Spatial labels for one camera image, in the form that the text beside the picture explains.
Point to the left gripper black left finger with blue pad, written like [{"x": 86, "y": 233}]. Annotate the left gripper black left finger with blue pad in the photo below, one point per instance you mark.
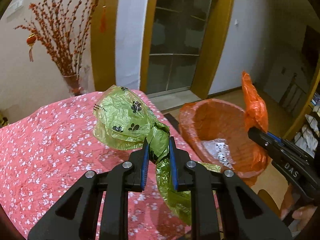
[{"x": 96, "y": 206}]

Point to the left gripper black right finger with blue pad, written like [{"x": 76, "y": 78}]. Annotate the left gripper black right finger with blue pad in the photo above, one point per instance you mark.
[{"x": 222, "y": 205}]

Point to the orange plastic bag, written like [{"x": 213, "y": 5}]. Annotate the orange plastic bag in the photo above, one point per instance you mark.
[{"x": 256, "y": 114}]

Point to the green paw print bag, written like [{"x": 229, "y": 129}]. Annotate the green paw print bag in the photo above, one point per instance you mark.
[{"x": 124, "y": 122}]

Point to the orange woven trash basket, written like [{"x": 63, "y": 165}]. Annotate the orange woven trash basket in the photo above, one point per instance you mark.
[{"x": 215, "y": 130}]

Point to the person's hand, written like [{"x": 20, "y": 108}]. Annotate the person's hand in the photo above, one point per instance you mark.
[{"x": 303, "y": 215}]

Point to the wooden shelf unit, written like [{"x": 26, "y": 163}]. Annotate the wooden shelf unit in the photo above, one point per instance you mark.
[{"x": 303, "y": 132}]

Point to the clear bubble wrap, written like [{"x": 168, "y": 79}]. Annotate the clear bubble wrap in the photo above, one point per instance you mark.
[{"x": 219, "y": 150}]

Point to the pink floral tablecloth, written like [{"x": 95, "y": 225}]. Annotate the pink floral tablecloth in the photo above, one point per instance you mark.
[{"x": 44, "y": 154}]

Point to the glass vase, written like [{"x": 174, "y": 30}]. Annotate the glass vase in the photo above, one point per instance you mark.
[{"x": 73, "y": 84}]

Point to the small red lantern ornament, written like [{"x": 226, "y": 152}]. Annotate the small red lantern ornament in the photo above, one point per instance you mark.
[{"x": 30, "y": 42}]

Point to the red berry branches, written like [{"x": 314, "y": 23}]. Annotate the red berry branches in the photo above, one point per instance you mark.
[{"x": 62, "y": 27}]

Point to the glass sliding door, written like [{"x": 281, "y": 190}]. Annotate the glass sliding door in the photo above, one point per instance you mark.
[{"x": 177, "y": 35}]

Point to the white wall switch plate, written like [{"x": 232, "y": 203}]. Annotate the white wall switch plate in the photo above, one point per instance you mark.
[{"x": 14, "y": 7}]

